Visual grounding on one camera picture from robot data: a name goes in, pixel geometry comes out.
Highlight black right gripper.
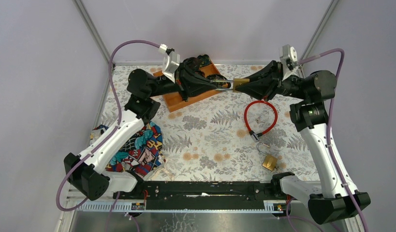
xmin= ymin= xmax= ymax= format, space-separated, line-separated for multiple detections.
xmin=233 ymin=59 xmax=305 ymax=101

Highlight brass padlock with long shackle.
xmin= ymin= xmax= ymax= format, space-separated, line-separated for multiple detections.
xmin=210 ymin=78 xmax=250 ymax=92

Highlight red cable lock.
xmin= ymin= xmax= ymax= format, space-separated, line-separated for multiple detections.
xmin=244 ymin=100 xmax=279 ymax=143

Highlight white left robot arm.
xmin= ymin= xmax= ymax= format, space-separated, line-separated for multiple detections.
xmin=64 ymin=63 xmax=218 ymax=201

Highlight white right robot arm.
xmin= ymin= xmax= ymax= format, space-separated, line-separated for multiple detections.
xmin=235 ymin=61 xmax=371 ymax=224

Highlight orange compartment tray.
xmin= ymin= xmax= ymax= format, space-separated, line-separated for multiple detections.
xmin=163 ymin=54 xmax=226 ymax=112

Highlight dark green rolled sock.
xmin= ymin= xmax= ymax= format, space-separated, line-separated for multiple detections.
xmin=197 ymin=54 xmax=212 ymax=68

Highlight dark rolled sock right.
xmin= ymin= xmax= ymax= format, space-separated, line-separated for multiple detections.
xmin=206 ymin=74 xmax=232 ymax=88

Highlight colourful comic print cloth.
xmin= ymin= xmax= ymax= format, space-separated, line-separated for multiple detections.
xmin=105 ymin=122 xmax=165 ymax=180

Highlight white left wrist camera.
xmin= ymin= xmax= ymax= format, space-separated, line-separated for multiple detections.
xmin=159 ymin=44 xmax=180 ymax=83

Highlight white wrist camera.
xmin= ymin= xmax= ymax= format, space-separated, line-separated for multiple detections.
xmin=159 ymin=44 xmax=180 ymax=83
xmin=279 ymin=44 xmax=299 ymax=80

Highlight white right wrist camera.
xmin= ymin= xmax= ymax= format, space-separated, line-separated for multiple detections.
xmin=279 ymin=44 xmax=299 ymax=80

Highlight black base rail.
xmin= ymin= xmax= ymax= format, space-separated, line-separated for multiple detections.
xmin=113 ymin=181 xmax=289 ymax=211

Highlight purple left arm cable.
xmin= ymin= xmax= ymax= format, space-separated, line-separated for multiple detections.
xmin=55 ymin=40 xmax=163 ymax=232

